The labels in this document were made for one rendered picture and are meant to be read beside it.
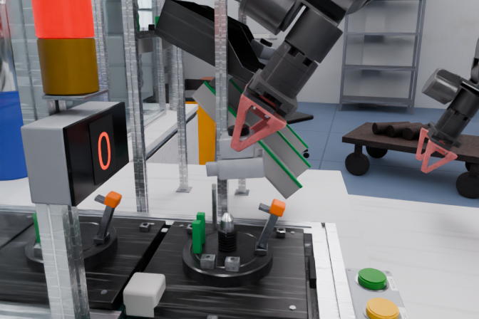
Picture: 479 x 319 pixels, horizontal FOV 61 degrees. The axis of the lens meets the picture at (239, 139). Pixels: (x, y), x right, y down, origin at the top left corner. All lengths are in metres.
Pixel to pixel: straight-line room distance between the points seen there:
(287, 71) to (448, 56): 7.00
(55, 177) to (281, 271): 0.37
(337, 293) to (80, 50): 0.45
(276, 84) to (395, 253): 0.54
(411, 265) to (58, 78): 0.74
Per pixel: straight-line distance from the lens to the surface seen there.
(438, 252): 0.99
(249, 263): 0.62
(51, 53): 0.40
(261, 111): 0.51
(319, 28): 0.52
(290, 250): 0.69
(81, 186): 0.39
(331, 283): 0.65
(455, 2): 7.48
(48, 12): 0.40
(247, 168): 0.56
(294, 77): 0.52
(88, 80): 0.40
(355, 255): 0.91
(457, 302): 0.85
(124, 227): 0.78
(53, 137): 0.37
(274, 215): 0.61
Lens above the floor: 1.32
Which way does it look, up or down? 16 degrees down
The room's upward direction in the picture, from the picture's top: straight up
